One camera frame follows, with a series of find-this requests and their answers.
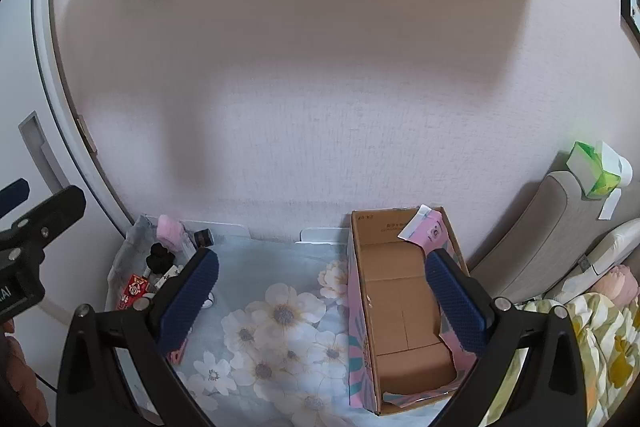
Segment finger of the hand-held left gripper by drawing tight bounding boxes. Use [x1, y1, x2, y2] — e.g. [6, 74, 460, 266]
[0, 186, 87, 259]
[0, 179, 30, 216]

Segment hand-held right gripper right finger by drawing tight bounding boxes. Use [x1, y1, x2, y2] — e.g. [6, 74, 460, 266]
[425, 249, 587, 427]

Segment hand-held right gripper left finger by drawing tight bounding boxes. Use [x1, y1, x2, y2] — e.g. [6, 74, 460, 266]
[56, 248, 221, 427]

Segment pink floral cardboard box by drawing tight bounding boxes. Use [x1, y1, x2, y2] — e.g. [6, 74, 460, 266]
[348, 205, 479, 417]

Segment red printed packet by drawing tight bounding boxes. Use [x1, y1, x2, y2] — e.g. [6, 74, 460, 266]
[116, 274, 152, 312]

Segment person's left hand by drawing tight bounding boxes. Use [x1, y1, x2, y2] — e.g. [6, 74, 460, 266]
[0, 320, 50, 427]

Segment white patterned small box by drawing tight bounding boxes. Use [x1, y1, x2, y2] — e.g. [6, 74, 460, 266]
[154, 264, 184, 291]

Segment black scrunchie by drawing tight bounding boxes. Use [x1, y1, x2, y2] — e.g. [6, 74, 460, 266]
[146, 243, 174, 276]

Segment pink fluffy puff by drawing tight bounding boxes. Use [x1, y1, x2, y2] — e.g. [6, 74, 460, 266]
[157, 215, 189, 253]

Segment pale blue floral bedsheet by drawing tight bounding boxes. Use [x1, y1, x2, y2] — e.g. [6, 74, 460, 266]
[107, 214, 481, 427]

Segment beige padded headboard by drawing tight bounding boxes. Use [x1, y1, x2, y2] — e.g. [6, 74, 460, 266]
[472, 169, 609, 304]

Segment white sliding door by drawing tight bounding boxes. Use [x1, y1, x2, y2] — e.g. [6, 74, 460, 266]
[0, 0, 137, 427]

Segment yellow floral blanket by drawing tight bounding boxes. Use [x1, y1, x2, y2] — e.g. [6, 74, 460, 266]
[487, 292, 640, 427]

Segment white pillow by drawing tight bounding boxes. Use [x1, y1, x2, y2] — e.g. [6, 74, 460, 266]
[549, 219, 640, 304]

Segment pink plush toy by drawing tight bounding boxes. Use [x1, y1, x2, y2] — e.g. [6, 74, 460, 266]
[590, 264, 639, 309]

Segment green tissue pack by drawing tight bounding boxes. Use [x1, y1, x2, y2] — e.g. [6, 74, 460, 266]
[567, 140, 634, 221]

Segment dark framed picture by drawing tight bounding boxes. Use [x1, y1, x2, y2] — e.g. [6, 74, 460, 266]
[618, 0, 640, 34]

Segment grey recessed door handle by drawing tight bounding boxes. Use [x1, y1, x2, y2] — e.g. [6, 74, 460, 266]
[18, 112, 74, 194]

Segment black cable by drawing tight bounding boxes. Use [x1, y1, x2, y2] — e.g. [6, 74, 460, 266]
[34, 371, 59, 394]

